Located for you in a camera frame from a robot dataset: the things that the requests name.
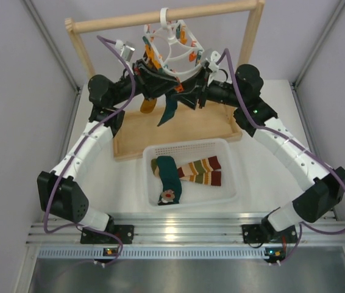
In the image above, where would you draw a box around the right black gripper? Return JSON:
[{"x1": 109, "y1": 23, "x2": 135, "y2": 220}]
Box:
[{"x1": 172, "y1": 67, "x2": 244, "y2": 110}]

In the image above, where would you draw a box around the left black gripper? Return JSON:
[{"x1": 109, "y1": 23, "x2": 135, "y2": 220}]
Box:
[{"x1": 110, "y1": 58, "x2": 179, "y2": 106}]

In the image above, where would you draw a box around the white plastic clip hanger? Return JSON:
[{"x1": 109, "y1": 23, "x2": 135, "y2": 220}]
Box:
[{"x1": 143, "y1": 7, "x2": 204, "y2": 79}]

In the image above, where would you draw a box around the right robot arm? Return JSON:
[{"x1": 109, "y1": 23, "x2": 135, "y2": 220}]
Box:
[{"x1": 172, "y1": 64, "x2": 345, "y2": 242}]

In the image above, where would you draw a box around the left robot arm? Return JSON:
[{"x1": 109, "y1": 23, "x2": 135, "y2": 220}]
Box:
[{"x1": 37, "y1": 60, "x2": 179, "y2": 242}]

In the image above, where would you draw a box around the orange clothes peg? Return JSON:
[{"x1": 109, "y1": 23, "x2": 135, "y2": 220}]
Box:
[{"x1": 174, "y1": 84, "x2": 184, "y2": 92}]

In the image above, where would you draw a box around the mustard sock left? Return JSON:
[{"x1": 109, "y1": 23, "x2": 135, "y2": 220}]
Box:
[{"x1": 140, "y1": 98, "x2": 157, "y2": 114}]

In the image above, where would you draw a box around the striped sock upper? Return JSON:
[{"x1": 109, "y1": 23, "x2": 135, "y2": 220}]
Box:
[{"x1": 177, "y1": 156, "x2": 221, "y2": 178}]

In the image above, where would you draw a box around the striped sock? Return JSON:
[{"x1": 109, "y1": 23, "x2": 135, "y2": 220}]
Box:
[
  {"x1": 177, "y1": 156, "x2": 221, "y2": 178},
  {"x1": 181, "y1": 170, "x2": 222, "y2": 187}
]

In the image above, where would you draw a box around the striped sock lower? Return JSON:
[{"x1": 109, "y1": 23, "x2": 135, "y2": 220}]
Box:
[{"x1": 181, "y1": 170, "x2": 222, "y2": 187}]

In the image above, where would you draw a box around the teal sock with reindeer patch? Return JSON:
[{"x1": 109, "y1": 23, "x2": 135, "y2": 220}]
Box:
[{"x1": 151, "y1": 156, "x2": 182, "y2": 206}]

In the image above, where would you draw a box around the white plastic basket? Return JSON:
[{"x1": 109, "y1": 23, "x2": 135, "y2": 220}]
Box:
[{"x1": 143, "y1": 139, "x2": 243, "y2": 211}]

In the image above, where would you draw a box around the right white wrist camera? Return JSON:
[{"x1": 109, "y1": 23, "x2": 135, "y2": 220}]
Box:
[{"x1": 200, "y1": 49, "x2": 221, "y2": 73}]

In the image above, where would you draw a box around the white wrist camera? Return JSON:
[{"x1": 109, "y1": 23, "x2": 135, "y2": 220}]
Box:
[
  {"x1": 115, "y1": 39, "x2": 135, "y2": 62},
  {"x1": 200, "y1": 49, "x2": 221, "y2": 73}
]

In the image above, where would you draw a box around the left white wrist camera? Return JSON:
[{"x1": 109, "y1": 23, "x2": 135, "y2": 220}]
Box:
[{"x1": 115, "y1": 39, "x2": 135, "y2": 62}]

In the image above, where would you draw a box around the wooden hanger rack frame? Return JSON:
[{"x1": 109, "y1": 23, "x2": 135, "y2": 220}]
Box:
[{"x1": 65, "y1": 0, "x2": 241, "y2": 162}]

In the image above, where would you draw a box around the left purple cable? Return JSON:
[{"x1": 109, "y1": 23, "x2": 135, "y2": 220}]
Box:
[{"x1": 43, "y1": 35, "x2": 137, "y2": 266}]

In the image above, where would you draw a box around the purple cable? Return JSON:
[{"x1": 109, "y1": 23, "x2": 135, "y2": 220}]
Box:
[
  {"x1": 43, "y1": 35, "x2": 137, "y2": 266},
  {"x1": 218, "y1": 48, "x2": 345, "y2": 266}
]

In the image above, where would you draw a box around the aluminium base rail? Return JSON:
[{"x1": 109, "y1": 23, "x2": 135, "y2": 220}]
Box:
[{"x1": 26, "y1": 212, "x2": 345, "y2": 260}]

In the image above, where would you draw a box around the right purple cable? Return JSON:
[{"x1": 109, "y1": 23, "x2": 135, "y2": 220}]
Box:
[{"x1": 218, "y1": 48, "x2": 345, "y2": 266}]

